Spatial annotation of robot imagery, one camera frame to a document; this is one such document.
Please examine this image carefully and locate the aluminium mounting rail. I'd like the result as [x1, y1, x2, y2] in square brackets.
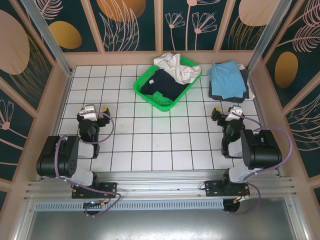
[23, 171, 296, 201]

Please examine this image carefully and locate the navy t-shirt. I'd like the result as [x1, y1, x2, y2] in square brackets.
[139, 68, 191, 102]

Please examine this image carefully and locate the slotted grey cable duct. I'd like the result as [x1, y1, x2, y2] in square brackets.
[34, 199, 225, 211]

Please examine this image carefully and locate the white printed t-shirt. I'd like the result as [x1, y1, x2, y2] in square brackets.
[153, 51, 202, 85]

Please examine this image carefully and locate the light blue t-shirt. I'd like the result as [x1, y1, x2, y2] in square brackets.
[206, 59, 248, 100]

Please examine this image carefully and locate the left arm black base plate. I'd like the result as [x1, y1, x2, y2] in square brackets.
[71, 181, 118, 200]

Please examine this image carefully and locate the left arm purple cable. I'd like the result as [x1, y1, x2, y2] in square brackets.
[54, 111, 123, 218]

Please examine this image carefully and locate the dark grey t-shirt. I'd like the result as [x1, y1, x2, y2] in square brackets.
[208, 68, 251, 103]

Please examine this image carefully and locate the green plastic basket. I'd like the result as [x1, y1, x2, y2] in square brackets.
[133, 56, 203, 113]

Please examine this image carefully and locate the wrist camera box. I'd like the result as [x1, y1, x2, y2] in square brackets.
[79, 104, 98, 122]
[228, 104, 244, 118]

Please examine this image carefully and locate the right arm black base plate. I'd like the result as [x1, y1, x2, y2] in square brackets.
[204, 179, 251, 198]

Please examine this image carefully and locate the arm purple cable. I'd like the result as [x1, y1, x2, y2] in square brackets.
[54, 111, 123, 218]
[226, 111, 293, 216]

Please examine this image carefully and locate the aluminium frame post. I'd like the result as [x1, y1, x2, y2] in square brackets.
[19, 0, 73, 77]
[246, 0, 286, 71]

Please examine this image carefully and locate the grey metal plate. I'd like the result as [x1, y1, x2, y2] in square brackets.
[14, 197, 308, 240]

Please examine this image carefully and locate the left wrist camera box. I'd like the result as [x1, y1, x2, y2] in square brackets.
[79, 104, 98, 122]

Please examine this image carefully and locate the small wired connector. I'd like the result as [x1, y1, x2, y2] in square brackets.
[233, 189, 251, 204]
[83, 199, 111, 209]

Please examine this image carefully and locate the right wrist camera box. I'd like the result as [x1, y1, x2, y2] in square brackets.
[228, 104, 244, 118]

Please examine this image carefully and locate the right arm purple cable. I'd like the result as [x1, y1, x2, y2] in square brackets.
[226, 111, 293, 216]

